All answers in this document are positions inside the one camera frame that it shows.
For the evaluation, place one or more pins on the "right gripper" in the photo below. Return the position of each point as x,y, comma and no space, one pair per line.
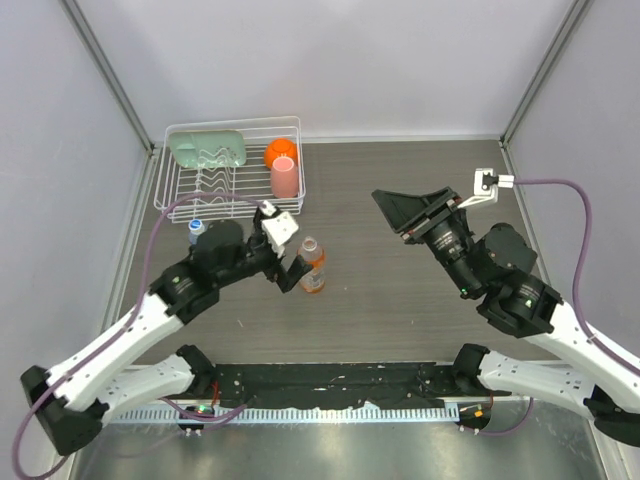
402,211

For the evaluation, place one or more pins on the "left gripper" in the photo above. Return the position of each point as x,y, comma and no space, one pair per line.
285,278

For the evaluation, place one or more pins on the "orange drink bottle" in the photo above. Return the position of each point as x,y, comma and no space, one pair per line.
314,254

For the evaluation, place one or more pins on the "blue label water bottle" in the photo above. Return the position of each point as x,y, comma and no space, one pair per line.
194,238

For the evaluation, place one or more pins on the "white blue bottle cap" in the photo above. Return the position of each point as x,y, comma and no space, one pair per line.
196,226

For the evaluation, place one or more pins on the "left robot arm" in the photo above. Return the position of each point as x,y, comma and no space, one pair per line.
76,398

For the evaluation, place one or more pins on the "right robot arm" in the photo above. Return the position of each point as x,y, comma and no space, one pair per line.
602,382

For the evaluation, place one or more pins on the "pink cup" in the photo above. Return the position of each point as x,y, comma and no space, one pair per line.
284,178

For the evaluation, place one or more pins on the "orange bowl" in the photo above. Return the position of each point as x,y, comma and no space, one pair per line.
280,147

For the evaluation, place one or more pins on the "green plastic tray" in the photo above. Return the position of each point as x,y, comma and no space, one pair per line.
207,149

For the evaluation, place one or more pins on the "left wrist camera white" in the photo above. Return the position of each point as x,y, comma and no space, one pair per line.
278,225

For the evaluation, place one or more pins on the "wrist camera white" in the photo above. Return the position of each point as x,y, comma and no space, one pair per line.
278,225
486,186

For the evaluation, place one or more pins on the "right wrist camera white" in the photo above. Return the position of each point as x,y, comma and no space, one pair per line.
486,186

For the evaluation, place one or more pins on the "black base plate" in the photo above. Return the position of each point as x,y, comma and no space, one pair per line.
335,386

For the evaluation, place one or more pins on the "white wire dish rack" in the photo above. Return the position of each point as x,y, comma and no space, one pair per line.
228,193

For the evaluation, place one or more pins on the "white slotted cable duct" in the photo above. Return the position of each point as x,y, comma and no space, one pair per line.
161,413

